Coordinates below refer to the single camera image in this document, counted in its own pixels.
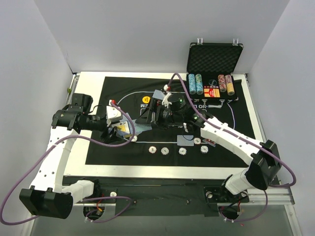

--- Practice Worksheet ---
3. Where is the yellow dealer button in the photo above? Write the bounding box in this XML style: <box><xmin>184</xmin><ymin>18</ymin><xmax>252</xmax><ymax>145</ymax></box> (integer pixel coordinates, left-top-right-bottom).
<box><xmin>142</xmin><ymin>96</ymin><xmax>151</xmax><ymax>104</ymax></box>

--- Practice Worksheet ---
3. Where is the blue playing card deck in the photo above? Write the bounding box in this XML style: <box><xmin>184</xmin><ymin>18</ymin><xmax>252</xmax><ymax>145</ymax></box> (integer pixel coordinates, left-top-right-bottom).
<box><xmin>108</xmin><ymin>120</ymin><xmax>135</xmax><ymax>138</ymax></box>

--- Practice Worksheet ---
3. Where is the red white chip stack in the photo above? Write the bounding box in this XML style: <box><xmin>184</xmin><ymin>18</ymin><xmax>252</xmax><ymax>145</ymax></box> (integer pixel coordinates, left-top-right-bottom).
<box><xmin>149</xmin><ymin>146</ymin><xmax>157</xmax><ymax>154</ymax></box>

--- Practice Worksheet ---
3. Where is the grey white chip stack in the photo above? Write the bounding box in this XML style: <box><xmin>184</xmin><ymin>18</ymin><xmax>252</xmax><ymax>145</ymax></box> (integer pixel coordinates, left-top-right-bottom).
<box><xmin>161</xmin><ymin>147</ymin><xmax>169</xmax><ymax>155</ymax></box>

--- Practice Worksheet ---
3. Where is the blue white chip stack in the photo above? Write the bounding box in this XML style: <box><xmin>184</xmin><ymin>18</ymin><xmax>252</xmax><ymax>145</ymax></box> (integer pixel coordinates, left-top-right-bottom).
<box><xmin>179</xmin><ymin>147</ymin><xmax>187</xmax><ymax>155</ymax></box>

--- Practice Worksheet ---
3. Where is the red triangular dealer marker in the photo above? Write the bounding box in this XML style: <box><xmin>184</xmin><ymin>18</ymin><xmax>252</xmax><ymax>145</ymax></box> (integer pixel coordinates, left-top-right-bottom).
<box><xmin>203</xmin><ymin>139</ymin><xmax>216</xmax><ymax>147</ymax></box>

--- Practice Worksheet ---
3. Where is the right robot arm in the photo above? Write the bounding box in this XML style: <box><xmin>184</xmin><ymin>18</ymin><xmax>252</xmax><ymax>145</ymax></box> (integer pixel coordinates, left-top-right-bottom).
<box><xmin>149</xmin><ymin>90</ymin><xmax>281</xmax><ymax>201</ymax></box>

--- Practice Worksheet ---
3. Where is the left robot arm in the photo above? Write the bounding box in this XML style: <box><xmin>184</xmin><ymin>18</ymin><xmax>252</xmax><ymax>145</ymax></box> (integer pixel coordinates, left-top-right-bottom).
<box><xmin>19</xmin><ymin>93</ymin><xmax>129</xmax><ymax>219</ymax></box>

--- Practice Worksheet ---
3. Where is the blue chip row right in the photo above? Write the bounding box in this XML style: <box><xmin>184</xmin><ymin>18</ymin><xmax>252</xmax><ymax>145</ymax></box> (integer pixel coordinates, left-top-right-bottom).
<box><xmin>195</xmin><ymin>74</ymin><xmax>203</xmax><ymax>95</ymax></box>

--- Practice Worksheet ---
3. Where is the blue chip row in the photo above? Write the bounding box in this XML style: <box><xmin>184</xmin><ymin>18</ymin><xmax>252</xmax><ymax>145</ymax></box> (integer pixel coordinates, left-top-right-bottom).
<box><xmin>188</xmin><ymin>74</ymin><xmax>196</xmax><ymax>95</ymax></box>
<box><xmin>195</xmin><ymin>74</ymin><xmax>203</xmax><ymax>95</ymax></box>

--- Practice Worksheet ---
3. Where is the blue chip row left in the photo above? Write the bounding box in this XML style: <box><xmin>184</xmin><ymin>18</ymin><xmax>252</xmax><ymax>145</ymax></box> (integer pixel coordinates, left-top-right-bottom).
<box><xmin>188</xmin><ymin>74</ymin><xmax>196</xmax><ymax>95</ymax></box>

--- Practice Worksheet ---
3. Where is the red orange card deck box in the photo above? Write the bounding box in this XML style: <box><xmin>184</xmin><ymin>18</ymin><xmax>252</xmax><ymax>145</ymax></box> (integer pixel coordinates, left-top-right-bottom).
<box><xmin>204</xmin><ymin>88</ymin><xmax>220</xmax><ymax>98</ymax></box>

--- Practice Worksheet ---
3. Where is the clear round button in case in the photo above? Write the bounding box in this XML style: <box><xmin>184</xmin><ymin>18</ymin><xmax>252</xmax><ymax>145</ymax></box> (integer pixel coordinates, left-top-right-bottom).
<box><xmin>209</xmin><ymin>79</ymin><xmax>217</xmax><ymax>86</ymax></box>

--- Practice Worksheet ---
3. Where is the red chip row in case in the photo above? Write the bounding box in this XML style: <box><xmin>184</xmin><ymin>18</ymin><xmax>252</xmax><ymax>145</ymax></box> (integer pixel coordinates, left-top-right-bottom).
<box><xmin>218</xmin><ymin>74</ymin><xmax>227</xmax><ymax>92</ymax></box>

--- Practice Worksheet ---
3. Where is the black poker chip case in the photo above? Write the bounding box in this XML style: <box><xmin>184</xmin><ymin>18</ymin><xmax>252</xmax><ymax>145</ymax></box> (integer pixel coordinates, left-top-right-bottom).
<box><xmin>186</xmin><ymin>37</ymin><xmax>244</xmax><ymax>109</ymax></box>

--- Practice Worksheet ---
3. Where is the tan chip row in case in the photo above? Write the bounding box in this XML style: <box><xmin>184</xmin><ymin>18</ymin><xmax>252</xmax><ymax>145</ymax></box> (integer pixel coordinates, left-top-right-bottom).
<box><xmin>224</xmin><ymin>75</ymin><xmax>235</xmax><ymax>96</ymax></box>

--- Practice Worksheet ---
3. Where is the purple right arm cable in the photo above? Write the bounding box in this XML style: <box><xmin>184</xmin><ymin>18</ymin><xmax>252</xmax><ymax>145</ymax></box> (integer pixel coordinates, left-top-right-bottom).
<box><xmin>168</xmin><ymin>72</ymin><xmax>297</xmax><ymax>223</ymax></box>

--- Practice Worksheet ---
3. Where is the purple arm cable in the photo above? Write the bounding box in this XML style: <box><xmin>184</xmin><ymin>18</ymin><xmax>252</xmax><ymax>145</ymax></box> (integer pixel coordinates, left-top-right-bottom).
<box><xmin>168</xmin><ymin>72</ymin><xmax>297</xmax><ymax>223</ymax></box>
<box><xmin>0</xmin><ymin>100</ymin><xmax>136</xmax><ymax>226</ymax></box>

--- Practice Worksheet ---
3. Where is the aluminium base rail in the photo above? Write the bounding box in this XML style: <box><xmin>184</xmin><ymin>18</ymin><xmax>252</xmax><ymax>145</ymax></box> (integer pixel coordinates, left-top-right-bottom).
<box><xmin>29</xmin><ymin>183</ymin><xmax>295</xmax><ymax>207</ymax></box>

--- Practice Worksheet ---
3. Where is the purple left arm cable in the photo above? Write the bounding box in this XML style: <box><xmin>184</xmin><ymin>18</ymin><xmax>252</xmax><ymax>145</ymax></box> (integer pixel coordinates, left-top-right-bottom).
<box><xmin>0</xmin><ymin>100</ymin><xmax>136</xmax><ymax>226</ymax></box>

